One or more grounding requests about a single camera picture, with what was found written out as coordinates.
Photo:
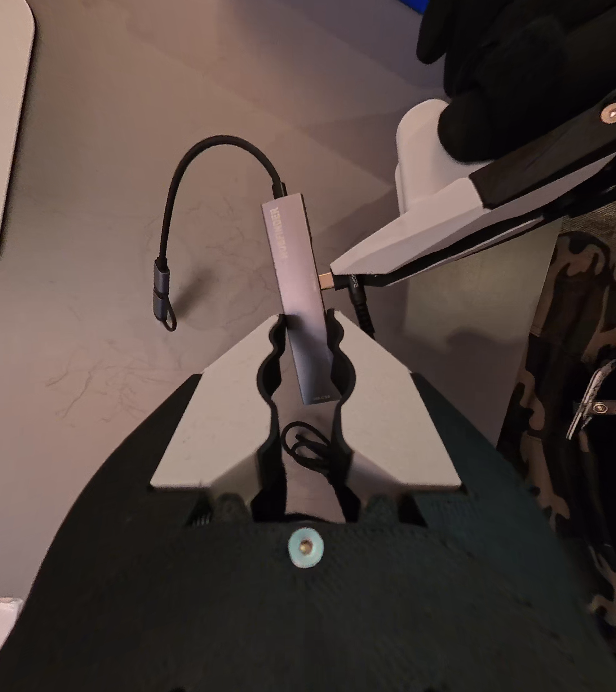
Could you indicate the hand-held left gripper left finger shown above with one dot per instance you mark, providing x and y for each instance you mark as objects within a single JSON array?
[{"x": 210, "y": 432}]

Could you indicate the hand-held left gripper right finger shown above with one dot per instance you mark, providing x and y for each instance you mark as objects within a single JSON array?
[{"x": 399, "y": 432}]

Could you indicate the grey usb hub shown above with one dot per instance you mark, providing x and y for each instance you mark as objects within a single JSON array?
[{"x": 299, "y": 281}]

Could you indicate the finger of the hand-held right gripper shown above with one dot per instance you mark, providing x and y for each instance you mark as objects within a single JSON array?
[
  {"x": 475, "y": 251},
  {"x": 437, "y": 232}
]

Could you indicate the person's camouflage trousers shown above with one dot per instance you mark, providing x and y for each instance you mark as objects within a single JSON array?
[{"x": 556, "y": 303}]

